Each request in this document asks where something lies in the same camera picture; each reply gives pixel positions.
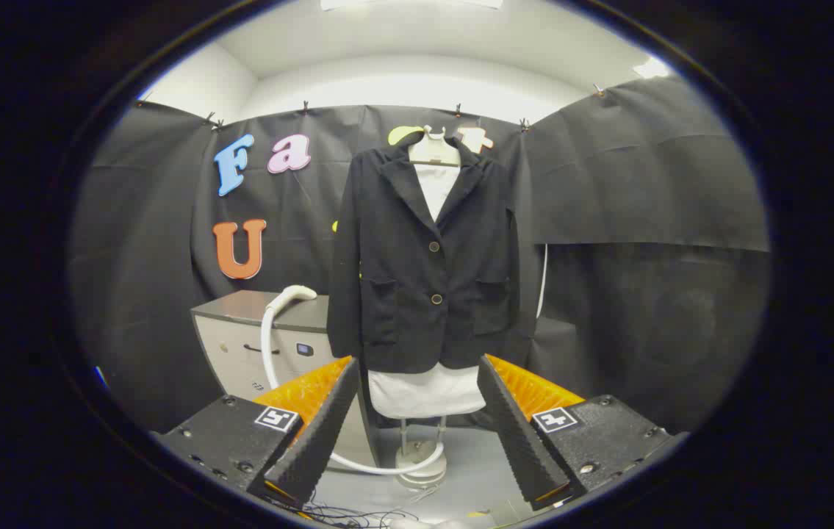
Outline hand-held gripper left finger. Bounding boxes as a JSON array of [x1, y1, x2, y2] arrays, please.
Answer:
[[152, 356, 360, 509]]

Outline white mannequin torso on stand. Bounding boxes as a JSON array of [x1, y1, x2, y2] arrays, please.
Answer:
[[367, 126, 487, 489]]

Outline white garment steamer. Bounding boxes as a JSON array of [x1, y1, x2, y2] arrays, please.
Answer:
[[261, 285, 447, 476]]

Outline thin white cable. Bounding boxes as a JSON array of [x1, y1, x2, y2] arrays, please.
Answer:
[[536, 244, 549, 319]]

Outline black backdrop cloth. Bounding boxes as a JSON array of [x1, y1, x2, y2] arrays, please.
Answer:
[[68, 73, 770, 434]]

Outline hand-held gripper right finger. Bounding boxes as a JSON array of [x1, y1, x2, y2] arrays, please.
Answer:
[[477, 354, 688, 511]]

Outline grey cabinet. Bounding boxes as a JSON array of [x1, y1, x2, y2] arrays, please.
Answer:
[[191, 290, 381, 471]]

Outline black button jacket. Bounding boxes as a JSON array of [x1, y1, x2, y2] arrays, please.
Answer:
[[326, 132, 522, 374]]

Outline thin black wires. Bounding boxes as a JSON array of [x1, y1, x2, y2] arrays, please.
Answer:
[[290, 502, 419, 528]]

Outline long ceiling light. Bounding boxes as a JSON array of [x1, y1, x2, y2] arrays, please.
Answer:
[[320, 0, 504, 11]]

